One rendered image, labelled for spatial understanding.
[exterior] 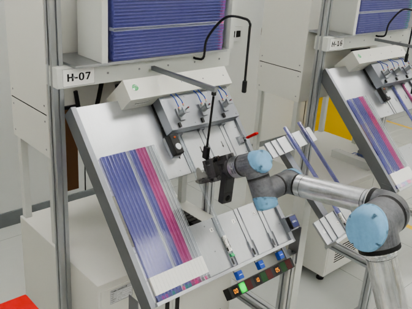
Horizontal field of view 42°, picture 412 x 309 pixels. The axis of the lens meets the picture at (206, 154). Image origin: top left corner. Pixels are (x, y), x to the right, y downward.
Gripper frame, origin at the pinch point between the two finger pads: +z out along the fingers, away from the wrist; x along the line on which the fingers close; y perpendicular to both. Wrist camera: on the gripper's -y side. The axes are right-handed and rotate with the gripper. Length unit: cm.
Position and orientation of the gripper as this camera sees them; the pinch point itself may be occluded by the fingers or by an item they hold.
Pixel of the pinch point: (200, 181)
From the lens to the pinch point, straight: 199.3
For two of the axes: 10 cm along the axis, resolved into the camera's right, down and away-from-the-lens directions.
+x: -7.5, 2.0, -6.3
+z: -6.1, 1.8, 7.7
